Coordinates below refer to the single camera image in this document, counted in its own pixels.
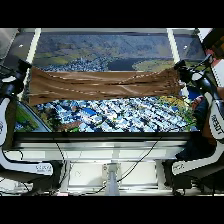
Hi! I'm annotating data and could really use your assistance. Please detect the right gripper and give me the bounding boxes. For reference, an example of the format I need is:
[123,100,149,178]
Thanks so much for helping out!
[173,59,195,85]

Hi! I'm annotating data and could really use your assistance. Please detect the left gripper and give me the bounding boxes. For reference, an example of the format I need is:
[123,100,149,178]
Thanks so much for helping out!
[14,59,33,84]

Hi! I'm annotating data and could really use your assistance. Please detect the brown trousers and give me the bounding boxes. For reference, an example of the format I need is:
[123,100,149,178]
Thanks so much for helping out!
[27,66,186,107]

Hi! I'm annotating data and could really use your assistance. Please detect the olive garment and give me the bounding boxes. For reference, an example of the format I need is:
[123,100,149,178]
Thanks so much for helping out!
[4,99,18,150]

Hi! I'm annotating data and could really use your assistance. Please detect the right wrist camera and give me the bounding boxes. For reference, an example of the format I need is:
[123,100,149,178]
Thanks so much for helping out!
[199,54,214,70]

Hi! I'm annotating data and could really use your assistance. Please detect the black cable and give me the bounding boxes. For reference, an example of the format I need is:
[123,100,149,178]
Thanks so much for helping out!
[116,131,166,184]
[53,132,69,189]
[0,148,25,174]

